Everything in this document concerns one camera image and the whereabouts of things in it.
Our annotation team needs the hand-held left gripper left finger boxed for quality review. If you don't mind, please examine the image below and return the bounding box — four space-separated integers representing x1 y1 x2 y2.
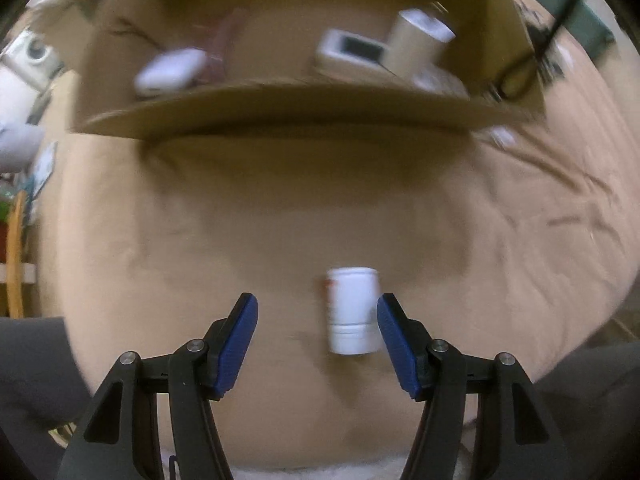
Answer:
55 292 260 480

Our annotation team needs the grey plastic bag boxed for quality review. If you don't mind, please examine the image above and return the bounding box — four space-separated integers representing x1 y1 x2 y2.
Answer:
0 122 46 171

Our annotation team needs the beige bed sheet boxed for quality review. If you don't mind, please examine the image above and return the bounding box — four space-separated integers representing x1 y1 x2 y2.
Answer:
37 0 640 466

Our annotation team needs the white washing machine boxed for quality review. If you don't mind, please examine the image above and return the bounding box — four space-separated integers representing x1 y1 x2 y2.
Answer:
5 30 63 78

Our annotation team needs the person's leg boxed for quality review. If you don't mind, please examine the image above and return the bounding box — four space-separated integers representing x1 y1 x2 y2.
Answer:
530 342 640 480
0 316 96 480

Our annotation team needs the white earbuds case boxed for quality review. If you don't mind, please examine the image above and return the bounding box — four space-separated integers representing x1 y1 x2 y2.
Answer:
135 49 208 98

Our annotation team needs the wooden railing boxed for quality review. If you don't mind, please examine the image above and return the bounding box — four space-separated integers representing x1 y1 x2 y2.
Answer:
5 190 38 318

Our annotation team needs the white remote control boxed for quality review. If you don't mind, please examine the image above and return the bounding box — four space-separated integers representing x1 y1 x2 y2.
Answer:
315 29 401 78

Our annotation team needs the small white bottle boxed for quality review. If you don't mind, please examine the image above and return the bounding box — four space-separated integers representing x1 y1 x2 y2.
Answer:
325 266 381 356

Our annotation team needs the person's left leg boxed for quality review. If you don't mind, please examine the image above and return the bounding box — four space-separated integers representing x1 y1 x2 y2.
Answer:
0 316 96 480

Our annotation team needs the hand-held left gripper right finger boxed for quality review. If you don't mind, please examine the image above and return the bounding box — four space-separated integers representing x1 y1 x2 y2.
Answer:
376 294 576 480

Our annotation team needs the brown cardboard box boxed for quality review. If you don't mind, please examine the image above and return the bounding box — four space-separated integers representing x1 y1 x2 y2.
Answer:
70 0 546 141

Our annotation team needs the teal padded bed panel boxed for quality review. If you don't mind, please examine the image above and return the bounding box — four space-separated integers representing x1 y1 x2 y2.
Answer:
492 0 616 56

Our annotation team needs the white charger plug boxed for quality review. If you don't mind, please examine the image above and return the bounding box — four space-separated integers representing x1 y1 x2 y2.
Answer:
412 67 468 96

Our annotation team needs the bathroom scale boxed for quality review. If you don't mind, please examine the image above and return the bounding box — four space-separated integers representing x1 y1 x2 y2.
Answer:
30 142 58 196

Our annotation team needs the black hair tie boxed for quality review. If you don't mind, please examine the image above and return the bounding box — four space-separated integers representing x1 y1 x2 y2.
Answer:
487 0 588 103

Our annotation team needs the person's right leg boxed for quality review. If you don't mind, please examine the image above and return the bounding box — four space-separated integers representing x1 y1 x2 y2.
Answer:
530 342 640 480

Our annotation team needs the white capped tube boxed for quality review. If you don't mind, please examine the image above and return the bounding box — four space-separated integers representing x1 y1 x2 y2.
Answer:
382 8 457 78

